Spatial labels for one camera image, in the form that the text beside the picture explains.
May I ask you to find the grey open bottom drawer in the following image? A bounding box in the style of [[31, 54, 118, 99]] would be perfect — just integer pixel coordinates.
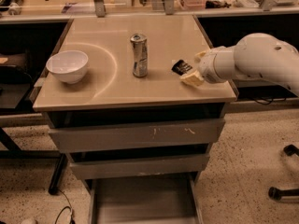
[[88, 174, 204, 224]]

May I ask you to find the grey metal post left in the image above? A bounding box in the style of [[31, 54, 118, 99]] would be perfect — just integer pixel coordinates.
[[93, 0, 106, 18]]

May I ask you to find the black table leg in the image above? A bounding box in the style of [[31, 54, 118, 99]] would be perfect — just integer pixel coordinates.
[[48, 154, 67, 195]]

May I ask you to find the black floor cable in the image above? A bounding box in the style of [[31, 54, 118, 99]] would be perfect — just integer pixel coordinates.
[[54, 189, 77, 224]]

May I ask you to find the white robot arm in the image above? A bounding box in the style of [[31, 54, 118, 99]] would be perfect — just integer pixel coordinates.
[[180, 33, 299, 96]]

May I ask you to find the grey middle drawer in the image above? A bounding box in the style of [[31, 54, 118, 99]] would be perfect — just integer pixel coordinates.
[[70, 154, 209, 180]]

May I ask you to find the silver energy drink can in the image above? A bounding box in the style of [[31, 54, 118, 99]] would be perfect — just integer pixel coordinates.
[[130, 34, 148, 77]]

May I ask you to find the white ceramic bowl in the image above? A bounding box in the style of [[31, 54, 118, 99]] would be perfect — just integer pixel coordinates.
[[46, 50, 89, 84]]

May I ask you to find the grey drawer cabinet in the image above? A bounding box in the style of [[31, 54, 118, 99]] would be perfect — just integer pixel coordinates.
[[32, 14, 239, 224]]

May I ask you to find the black rxbar chocolate wrapper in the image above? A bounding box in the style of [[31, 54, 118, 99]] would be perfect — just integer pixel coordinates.
[[171, 60, 192, 76]]

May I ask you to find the grey top drawer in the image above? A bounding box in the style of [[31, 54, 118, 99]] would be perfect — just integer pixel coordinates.
[[50, 119, 225, 153]]

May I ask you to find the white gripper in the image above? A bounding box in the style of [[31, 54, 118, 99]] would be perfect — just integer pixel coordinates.
[[179, 46, 226, 87]]

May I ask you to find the black chair base leg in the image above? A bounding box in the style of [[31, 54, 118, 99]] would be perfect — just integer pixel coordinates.
[[267, 144, 299, 202]]

